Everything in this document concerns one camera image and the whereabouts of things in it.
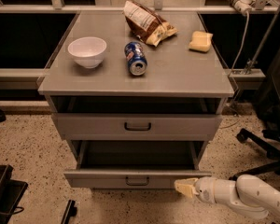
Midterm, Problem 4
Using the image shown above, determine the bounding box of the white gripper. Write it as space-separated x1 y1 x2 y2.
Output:
175 177 239 204

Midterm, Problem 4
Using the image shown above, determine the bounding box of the grey drawer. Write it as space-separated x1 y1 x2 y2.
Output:
64 141 211 189
52 113 222 141

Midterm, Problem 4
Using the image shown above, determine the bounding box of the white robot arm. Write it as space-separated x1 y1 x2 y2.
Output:
175 175 280 219

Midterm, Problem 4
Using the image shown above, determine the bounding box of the grey metal drawer cabinet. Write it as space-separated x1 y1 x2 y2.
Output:
37 10 235 161

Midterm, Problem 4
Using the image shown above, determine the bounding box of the black office chair base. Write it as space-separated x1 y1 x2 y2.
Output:
231 75 280 180

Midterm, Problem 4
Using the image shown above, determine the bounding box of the blue soda can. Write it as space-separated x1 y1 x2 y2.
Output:
124 42 147 76

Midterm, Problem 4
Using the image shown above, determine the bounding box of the yellow sponge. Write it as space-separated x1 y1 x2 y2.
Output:
189 31 213 52

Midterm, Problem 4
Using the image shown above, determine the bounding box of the brown chip bag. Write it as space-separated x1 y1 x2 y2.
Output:
123 1 177 47

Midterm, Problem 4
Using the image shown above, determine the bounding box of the white bowl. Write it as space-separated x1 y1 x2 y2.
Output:
67 36 107 68

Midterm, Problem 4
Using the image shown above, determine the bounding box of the black bin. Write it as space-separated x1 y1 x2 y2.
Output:
0 165 28 224

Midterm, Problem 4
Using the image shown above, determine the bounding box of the white power strip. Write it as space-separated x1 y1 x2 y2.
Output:
227 0 254 16

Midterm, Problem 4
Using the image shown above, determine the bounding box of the black floor bracket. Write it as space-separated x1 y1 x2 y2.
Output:
61 200 77 224

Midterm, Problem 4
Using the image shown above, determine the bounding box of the white cable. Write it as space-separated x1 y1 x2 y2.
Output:
219 10 251 130

